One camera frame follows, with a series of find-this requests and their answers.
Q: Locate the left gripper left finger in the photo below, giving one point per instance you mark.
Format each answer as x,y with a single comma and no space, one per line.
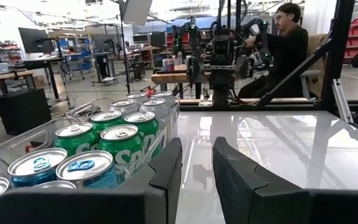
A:
171,186

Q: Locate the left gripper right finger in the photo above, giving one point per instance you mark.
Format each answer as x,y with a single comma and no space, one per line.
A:
244,199

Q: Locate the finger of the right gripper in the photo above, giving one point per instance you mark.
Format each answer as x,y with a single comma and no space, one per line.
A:
244,68
197,68

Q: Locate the green Sprite can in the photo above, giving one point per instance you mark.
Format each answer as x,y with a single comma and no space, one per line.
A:
140,117
121,149
106,116
73,130

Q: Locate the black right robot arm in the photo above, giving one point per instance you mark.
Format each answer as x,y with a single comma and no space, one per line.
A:
221,96

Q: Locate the black robot arm with green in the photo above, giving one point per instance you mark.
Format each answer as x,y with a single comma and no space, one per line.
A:
191,37

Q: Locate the wooden workbench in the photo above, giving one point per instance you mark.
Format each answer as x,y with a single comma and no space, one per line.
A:
169,77
8,75

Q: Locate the person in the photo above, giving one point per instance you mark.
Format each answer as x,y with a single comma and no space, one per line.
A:
284,49

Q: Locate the clear plastic bin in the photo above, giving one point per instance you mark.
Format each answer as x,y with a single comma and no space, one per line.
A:
121,179
82,109
14,146

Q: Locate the tan office chair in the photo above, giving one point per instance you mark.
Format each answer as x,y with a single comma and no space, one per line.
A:
317,53

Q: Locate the white panel on pole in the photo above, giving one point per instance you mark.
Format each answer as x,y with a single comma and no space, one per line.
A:
137,12

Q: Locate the black computer monitor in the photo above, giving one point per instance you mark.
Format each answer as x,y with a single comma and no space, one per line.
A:
36,40
102,42

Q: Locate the black floor cabinet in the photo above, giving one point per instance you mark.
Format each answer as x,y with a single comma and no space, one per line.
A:
23,112

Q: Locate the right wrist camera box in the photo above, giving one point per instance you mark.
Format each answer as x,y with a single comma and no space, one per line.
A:
222,46

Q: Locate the silver aluminium bracket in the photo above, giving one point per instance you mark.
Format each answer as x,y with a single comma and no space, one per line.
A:
342,99

